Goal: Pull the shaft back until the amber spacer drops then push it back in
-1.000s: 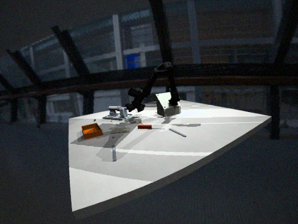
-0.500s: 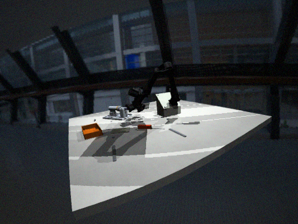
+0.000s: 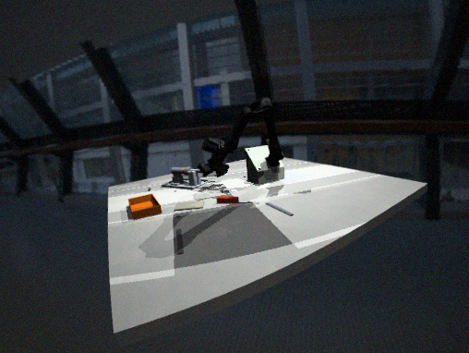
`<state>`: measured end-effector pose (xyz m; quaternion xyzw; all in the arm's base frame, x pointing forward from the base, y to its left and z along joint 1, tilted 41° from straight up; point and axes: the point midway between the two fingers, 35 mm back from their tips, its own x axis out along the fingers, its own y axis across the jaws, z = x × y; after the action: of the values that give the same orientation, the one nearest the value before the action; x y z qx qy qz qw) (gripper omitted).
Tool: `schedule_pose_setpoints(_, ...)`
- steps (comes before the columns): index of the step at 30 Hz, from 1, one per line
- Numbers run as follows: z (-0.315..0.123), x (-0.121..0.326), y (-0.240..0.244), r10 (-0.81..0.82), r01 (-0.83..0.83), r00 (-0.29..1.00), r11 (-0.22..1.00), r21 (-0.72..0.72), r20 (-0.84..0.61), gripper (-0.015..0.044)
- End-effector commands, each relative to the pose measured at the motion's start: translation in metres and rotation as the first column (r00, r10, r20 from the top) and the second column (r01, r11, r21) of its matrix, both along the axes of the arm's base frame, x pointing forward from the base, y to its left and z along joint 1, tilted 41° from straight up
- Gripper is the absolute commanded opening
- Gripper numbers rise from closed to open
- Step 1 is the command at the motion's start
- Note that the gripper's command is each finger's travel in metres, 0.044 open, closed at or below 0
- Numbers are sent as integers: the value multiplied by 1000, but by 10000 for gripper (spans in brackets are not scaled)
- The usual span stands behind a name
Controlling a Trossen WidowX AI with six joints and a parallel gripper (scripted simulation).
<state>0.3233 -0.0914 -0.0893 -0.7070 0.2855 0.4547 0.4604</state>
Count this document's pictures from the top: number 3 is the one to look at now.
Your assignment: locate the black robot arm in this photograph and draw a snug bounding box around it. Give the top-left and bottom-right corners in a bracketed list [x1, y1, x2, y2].
[201, 97, 284, 177]

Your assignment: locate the orange open tray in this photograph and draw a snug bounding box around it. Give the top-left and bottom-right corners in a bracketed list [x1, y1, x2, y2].
[128, 193, 162, 220]

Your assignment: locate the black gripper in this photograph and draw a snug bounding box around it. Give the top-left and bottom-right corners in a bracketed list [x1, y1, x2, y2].
[197, 153, 226, 177]

